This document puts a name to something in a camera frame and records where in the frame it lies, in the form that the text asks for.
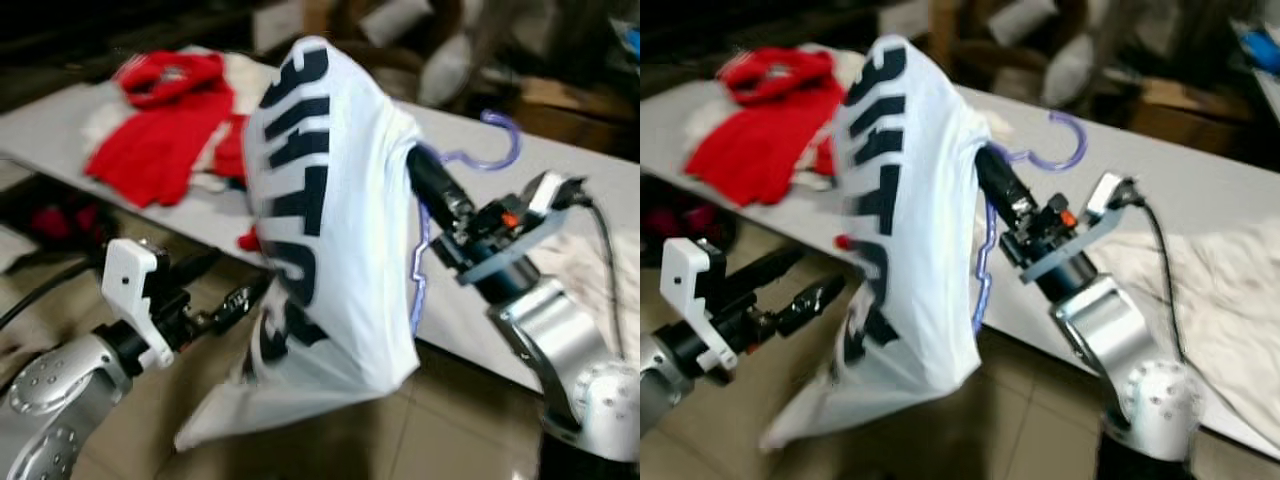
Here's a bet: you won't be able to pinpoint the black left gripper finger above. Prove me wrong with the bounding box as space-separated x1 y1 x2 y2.
780 275 849 336
205 275 273 333
165 248 223 286
735 243 807 293

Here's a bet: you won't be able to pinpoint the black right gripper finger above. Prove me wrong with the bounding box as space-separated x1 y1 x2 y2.
406 145 474 236
974 143 1042 236

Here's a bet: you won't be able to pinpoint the purple clothes hanger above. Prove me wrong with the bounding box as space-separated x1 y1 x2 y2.
408 108 524 339
972 110 1089 336

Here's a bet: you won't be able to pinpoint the white T-shirt black lettering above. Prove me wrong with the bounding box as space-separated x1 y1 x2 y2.
760 35 991 453
175 37 427 453

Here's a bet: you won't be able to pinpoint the dark red bundle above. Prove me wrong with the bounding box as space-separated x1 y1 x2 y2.
640 200 702 243
30 195 102 247

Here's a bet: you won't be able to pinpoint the cream crumpled cloth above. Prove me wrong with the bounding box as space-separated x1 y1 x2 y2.
530 235 641 353
1085 228 1280 423

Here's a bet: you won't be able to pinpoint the white plastic bag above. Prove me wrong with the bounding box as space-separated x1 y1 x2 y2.
420 30 482 107
1040 30 1097 107

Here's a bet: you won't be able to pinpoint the red T-shirt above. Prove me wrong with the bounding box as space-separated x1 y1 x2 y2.
85 50 251 211
685 45 851 209

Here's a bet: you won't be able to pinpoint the grey table black legs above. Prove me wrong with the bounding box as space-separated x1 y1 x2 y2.
640 45 1280 453
0 45 641 401

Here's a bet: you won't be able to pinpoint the brown cardboard box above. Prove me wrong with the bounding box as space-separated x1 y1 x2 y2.
510 75 641 153
1130 75 1280 157

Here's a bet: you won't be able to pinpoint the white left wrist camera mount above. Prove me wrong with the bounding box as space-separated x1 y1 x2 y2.
660 237 737 374
102 238 177 370

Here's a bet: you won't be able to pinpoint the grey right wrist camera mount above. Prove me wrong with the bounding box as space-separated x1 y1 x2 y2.
460 170 593 288
1025 170 1147 287

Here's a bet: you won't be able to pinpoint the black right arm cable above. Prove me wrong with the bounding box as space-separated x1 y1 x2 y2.
568 190 629 363
1125 185 1193 363

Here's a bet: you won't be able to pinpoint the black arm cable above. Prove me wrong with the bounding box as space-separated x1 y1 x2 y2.
0 255 111 333
568 190 629 363
1125 185 1193 363

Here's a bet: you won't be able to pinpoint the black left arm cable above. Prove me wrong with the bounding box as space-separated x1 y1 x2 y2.
0 255 111 333

